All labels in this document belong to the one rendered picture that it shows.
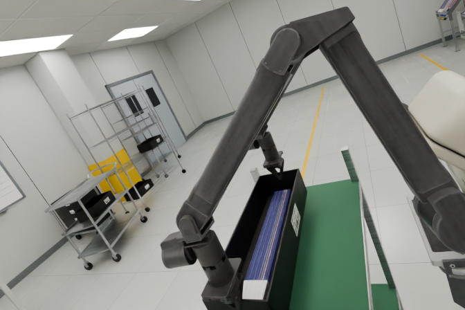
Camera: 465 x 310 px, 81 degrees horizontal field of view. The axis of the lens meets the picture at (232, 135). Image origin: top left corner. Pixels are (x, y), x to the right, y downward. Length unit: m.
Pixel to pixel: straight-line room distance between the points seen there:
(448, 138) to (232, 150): 0.40
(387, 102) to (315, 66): 7.42
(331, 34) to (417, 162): 0.24
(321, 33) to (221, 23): 7.94
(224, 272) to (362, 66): 0.47
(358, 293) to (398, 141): 0.48
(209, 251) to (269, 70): 0.37
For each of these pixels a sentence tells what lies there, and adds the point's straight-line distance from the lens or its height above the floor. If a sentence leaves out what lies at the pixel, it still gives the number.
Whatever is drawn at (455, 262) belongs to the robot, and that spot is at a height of 1.04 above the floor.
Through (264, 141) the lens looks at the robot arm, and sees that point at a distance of 1.04.
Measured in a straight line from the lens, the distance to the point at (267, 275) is 0.83.
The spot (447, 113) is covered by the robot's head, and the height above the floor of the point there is 1.35.
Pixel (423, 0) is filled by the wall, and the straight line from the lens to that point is 7.91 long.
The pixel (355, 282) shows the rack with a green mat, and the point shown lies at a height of 0.95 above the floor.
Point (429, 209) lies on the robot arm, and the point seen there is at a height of 1.26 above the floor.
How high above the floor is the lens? 1.61
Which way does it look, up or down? 14 degrees down
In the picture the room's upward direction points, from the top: 25 degrees counter-clockwise
